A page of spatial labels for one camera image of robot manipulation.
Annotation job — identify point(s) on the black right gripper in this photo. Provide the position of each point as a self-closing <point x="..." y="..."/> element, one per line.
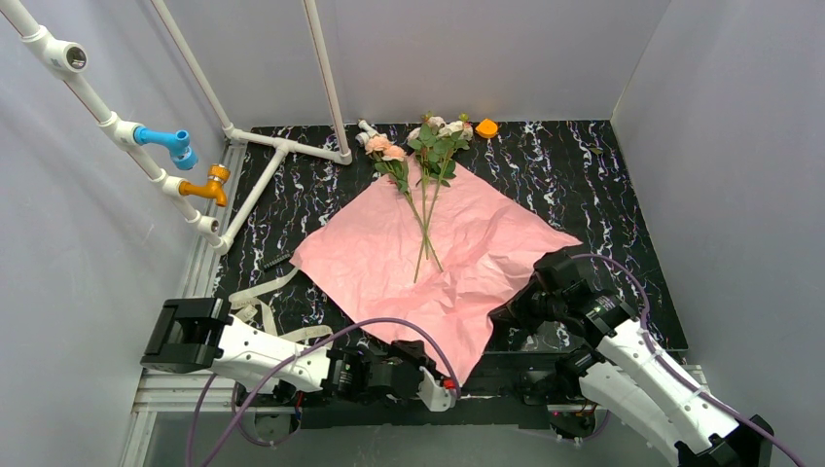
<point x="523" y="306"/>

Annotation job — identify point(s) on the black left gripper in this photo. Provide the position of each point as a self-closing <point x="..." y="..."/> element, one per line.
<point x="419" y="364"/>

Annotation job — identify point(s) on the pink wrapping paper sheet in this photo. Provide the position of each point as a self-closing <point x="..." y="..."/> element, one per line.
<point x="364" y="260"/>

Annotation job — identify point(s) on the fake cream rose stem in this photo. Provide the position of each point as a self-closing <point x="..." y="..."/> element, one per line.
<point x="439" y="149"/>

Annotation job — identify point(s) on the fake white rose stem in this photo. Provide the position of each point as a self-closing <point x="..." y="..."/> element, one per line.
<point x="435" y="123"/>

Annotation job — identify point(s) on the fake pink rose stem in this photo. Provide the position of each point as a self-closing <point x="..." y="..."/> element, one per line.
<point x="393" y="161"/>

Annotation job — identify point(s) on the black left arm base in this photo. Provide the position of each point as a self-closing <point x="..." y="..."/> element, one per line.
<point x="287" y="395"/>

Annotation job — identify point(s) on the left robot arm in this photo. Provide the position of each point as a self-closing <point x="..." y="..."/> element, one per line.
<point x="200" y="334"/>

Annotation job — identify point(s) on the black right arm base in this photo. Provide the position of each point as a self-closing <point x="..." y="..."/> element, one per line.
<point x="561" y="385"/>

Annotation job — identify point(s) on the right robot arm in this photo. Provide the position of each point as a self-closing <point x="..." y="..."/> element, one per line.
<point x="619" y="367"/>

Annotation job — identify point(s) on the beige printed ribbon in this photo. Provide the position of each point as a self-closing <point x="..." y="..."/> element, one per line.
<point x="247" y="304"/>

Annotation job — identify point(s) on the small black comb object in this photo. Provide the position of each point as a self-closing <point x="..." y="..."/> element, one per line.
<point x="274" y="262"/>

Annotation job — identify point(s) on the small orange object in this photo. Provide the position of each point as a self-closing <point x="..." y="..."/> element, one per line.
<point x="487" y="129"/>

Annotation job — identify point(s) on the small white pipe fitting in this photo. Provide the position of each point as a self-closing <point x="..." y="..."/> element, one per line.
<point x="366" y="133"/>

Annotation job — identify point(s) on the brass orange tap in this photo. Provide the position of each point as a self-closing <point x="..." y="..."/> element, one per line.
<point x="217" y="176"/>

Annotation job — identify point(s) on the blue plastic tap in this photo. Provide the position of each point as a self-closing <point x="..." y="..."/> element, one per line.
<point x="177" y="144"/>

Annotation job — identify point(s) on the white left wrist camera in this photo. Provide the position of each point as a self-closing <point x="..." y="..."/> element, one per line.
<point x="432" y="393"/>

